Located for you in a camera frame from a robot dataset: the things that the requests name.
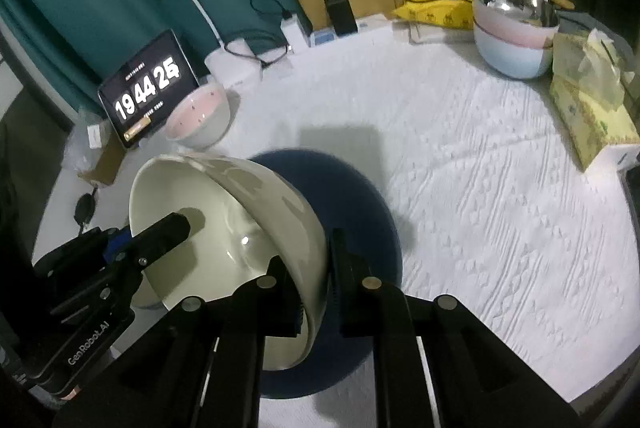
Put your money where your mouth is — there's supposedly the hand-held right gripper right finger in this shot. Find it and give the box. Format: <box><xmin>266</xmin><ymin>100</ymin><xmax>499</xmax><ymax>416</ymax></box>
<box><xmin>327</xmin><ymin>228</ymin><xmax>586</xmax><ymax>428</ymax></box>

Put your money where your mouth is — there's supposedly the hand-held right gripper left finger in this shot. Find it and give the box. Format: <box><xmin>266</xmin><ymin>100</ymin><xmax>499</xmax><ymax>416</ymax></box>
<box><xmin>52</xmin><ymin>255</ymin><xmax>307</xmax><ymax>428</ymax></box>

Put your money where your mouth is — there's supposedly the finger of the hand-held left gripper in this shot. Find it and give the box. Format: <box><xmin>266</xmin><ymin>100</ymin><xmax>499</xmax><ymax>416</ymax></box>
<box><xmin>117</xmin><ymin>213</ymin><xmax>192</xmax><ymax>280</ymax></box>
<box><xmin>32</xmin><ymin>228</ymin><xmax>132</xmax><ymax>280</ymax></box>

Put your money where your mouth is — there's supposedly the cream bowl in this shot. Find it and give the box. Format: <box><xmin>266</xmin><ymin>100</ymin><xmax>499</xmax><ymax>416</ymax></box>
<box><xmin>129</xmin><ymin>153</ymin><xmax>331</xmax><ymax>371</ymax></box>

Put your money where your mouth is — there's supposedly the large blue bowl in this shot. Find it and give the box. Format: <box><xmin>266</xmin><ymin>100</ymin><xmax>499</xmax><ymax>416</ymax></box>
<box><xmin>247</xmin><ymin>148</ymin><xmax>405</xmax><ymax>401</ymax></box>

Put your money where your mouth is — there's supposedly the black key fob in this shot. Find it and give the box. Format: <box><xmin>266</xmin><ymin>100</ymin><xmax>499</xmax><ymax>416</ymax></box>
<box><xmin>72</xmin><ymin>187</ymin><xmax>101</xmax><ymax>230</ymax></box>

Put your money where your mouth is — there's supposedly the brown cardboard box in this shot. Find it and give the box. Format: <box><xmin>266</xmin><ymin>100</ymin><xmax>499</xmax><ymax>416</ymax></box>
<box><xmin>77</xmin><ymin>135</ymin><xmax>126</xmax><ymax>186</ymax></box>

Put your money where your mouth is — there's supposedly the clear plastic bag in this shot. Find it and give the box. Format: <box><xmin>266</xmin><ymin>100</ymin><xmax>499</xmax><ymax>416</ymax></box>
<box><xmin>60</xmin><ymin>108</ymin><xmax>101</xmax><ymax>174</ymax></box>

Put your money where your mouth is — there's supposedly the small white box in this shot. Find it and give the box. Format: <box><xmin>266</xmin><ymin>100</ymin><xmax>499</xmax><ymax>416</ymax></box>
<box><xmin>86</xmin><ymin>123</ymin><xmax>107</xmax><ymax>151</ymax></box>

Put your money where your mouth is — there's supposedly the small pink white bowl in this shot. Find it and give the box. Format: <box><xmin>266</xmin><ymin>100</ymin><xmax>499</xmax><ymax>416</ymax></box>
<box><xmin>162</xmin><ymin>78</ymin><xmax>231</xmax><ymax>150</ymax></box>

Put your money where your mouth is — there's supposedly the tablet with clock display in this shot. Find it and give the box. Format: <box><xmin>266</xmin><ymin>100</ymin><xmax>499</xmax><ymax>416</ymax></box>
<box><xmin>97</xmin><ymin>29</ymin><xmax>198</xmax><ymax>151</ymax></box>

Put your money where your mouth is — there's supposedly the white charger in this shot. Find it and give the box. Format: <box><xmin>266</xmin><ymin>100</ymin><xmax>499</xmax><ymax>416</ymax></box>
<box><xmin>281</xmin><ymin>13</ymin><xmax>313</xmax><ymax>55</ymax></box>

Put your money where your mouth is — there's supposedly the teal curtain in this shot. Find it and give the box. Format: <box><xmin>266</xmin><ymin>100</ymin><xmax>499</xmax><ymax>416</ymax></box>
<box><xmin>0</xmin><ymin>0</ymin><xmax>296</xmax><ymax>129</ymax></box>

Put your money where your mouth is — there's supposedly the white power strip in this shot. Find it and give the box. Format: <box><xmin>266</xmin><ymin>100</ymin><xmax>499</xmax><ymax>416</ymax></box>
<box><xmin>310</xmin><ymin>13</ymin><xmax>392</xmax><ymax>47</ymax></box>

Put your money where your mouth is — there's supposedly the black power adapter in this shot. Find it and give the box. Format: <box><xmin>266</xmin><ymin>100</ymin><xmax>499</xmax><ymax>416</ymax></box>
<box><xmin>325</xmin><ymin>0</ymin><xmax>359</xmax><ymax>37</ymax></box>

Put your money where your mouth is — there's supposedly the yellow tissue box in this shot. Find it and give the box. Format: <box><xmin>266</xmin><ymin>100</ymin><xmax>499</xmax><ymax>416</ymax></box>
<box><xmin>550</xmin><ymin>75</ymin><xmax>640</xmax><ymax>172</ymax></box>

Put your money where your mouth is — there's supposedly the yellow snack bag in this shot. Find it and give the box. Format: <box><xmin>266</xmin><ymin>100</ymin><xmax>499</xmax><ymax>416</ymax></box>
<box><xmin>392</xmin><ymin>0</ymin><xmax>475</xmax><ymax>32</ymax></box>

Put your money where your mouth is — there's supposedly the steel bowl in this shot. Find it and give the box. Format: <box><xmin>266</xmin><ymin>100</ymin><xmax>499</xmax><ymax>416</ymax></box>
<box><xmin>472</xmin><ymin>0</ymin><xmax>560</xmax><ymax>29</ymax></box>

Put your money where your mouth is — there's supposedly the yellow tissue pack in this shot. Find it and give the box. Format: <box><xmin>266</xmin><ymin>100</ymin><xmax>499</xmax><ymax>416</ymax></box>
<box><xmin>552</xmin><ymin>28</ymin><xmax>636</xmax><ymax>110</ymax></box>

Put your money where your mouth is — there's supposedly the black charger cable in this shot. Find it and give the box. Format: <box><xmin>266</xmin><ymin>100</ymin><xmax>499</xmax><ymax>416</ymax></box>
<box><xmin>249</xmin><ymin>0</ymin><xmax>297</xmax><ymax>66</ymax></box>

